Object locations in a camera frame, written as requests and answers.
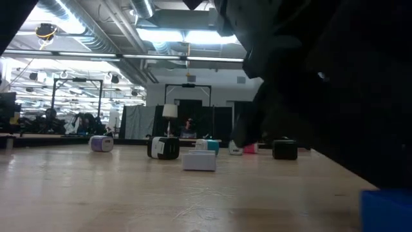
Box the black and white charger cube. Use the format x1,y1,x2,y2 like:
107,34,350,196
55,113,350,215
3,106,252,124
147,136,181,160

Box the large silver ventilation duct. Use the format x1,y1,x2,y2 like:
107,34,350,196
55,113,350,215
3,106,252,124
37,0,122,54

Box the white card pack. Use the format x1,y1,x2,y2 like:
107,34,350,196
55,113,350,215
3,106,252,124
182,150,217,172

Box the black partition panels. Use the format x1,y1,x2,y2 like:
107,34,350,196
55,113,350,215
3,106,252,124
154,99,254,141

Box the white shade table lamp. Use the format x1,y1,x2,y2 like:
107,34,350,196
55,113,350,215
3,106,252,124
162,103,178,139

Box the small silver ventilation duct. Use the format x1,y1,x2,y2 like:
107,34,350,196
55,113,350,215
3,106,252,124
128,0,156,19

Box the blue card pack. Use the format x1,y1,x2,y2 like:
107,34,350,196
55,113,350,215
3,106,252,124
359,189,412,232

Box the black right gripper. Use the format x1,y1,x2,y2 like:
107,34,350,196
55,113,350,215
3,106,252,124
216,0,364,146

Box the grey curtain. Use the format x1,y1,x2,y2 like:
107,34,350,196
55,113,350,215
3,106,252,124
120,104,157,140

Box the black background rig frame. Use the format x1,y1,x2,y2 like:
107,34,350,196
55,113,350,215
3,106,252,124
164,82,212,139
53,77,104,130

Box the person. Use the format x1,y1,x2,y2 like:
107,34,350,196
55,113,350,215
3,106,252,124
182,117,198,139
41,108,65,135
75,112,107,136

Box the yellow cable reel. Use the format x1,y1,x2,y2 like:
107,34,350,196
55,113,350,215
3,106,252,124
34,22,59,51

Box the long ceiling light bar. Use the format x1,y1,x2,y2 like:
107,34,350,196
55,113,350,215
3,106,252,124
3,49,245,63

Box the purple charger cube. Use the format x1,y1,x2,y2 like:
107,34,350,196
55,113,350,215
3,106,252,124
89,135,115,153

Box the pink charger cube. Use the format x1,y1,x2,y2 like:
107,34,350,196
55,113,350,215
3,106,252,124
243,142,259,155

